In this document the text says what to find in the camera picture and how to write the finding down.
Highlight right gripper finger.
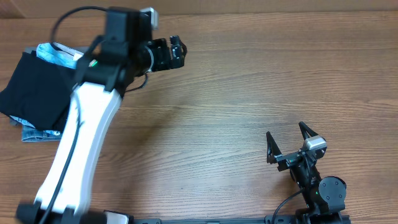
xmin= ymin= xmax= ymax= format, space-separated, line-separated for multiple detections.
xmin=298 ymin=121 xmax=323 ymax=140
xmin=266 ymin=131 xmax=282 ymax=159

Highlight black t-shirt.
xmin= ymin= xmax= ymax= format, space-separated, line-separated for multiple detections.
xmin=1 ymin=52 xmax=75 ymax=132

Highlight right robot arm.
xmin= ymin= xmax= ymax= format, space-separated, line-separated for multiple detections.
xmin=266 ymin=121 xmax=351 ymax=224

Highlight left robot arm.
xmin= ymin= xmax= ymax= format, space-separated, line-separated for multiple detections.
xmin=16 ymin=7 xmax=187 ymax=224

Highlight light blue folded t-shirt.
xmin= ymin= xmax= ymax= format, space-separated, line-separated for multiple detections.
xmin=36 ymin=42 xmax=85 ymax=70

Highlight folded blue jeans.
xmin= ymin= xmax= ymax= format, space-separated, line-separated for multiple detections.
xmin=21 ymin=125 xmax=62 ymax=142

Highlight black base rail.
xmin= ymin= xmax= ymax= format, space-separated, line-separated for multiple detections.
xmin=102 ymin=213 xmax=352 ymax=224

